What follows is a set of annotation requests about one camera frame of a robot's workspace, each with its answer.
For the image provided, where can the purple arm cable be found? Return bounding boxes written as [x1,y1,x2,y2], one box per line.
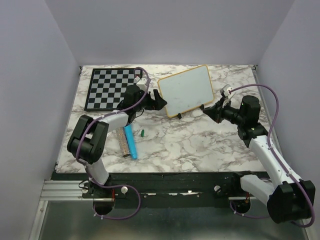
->
[75,66,152,221]
[228,83,316,228]

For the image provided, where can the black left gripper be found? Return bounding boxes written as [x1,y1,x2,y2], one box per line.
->
[133,88,167,112]

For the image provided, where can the blue toy microphone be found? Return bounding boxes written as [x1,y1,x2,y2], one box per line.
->
[124,125,138,160]

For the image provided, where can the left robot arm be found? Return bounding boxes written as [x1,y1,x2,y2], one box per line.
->
[67,85,168,198]

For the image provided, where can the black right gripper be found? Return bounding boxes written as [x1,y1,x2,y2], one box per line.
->
[203,96,246,126]

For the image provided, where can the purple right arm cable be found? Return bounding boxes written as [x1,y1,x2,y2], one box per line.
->
[228,83,316,228]

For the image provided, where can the yellow framed whiteboard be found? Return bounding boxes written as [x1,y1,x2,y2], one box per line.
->
[157,65,214,118]

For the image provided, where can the black white chessboard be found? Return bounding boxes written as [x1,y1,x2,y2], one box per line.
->
[84,68,143,112]

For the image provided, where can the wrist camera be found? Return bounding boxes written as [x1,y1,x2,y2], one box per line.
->
[219,84,233,98]
[136,78,150,91]

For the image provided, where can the green marker cap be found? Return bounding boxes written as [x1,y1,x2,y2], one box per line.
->
[140,129,145,137]

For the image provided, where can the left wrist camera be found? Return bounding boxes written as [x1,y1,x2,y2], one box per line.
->
[136,78,150,91]

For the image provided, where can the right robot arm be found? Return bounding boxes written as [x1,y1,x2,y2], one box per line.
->
[203,95,316,224]

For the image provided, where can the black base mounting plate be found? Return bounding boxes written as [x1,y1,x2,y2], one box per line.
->
[51,172,250,209]

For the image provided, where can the aluminium rail frame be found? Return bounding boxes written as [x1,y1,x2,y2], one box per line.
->
[27,64,311,240]

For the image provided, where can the wire whiteboard stand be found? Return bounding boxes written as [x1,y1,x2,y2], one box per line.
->
[177,104,205,120]

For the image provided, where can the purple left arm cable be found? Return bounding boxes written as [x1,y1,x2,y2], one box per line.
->
[75,66,152,221]

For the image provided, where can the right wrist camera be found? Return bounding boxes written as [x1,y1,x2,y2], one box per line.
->
[219,84,233,98]

